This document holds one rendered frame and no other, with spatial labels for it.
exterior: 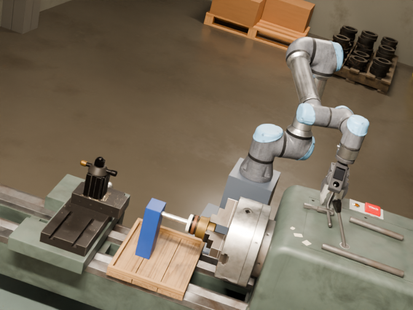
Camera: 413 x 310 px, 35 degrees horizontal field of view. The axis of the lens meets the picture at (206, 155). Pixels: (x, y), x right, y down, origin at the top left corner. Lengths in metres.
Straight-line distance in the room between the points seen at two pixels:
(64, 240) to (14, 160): 2.37
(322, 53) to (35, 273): 1.42
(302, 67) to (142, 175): 2.50
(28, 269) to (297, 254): 1.06
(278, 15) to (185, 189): 4.62
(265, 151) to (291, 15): 6.24
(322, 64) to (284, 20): 6.29
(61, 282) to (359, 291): 1.12
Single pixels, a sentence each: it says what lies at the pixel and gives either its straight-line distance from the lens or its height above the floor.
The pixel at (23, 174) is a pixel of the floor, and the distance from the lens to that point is 4.61.
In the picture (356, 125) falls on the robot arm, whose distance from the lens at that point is 2.32.
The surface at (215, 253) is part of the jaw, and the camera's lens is 2.34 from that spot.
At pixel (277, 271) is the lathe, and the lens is 2.24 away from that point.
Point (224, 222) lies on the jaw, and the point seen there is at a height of 1.13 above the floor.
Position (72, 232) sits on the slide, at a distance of 2.48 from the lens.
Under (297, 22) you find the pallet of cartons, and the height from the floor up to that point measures 0.27.
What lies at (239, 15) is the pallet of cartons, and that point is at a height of 0.26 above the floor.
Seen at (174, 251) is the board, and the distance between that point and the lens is 2.63.
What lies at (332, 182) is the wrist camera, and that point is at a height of 1.41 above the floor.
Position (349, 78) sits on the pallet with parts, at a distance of 8.13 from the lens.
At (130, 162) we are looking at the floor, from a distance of 4.96.
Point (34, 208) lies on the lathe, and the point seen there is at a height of 0.87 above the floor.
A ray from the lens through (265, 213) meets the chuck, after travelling 2.36.
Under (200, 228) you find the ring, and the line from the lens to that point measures 2.42.
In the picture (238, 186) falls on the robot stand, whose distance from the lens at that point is 2.82.
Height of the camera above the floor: 2.44
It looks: 27 degrees down
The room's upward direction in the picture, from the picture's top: 15 degrees clockwise
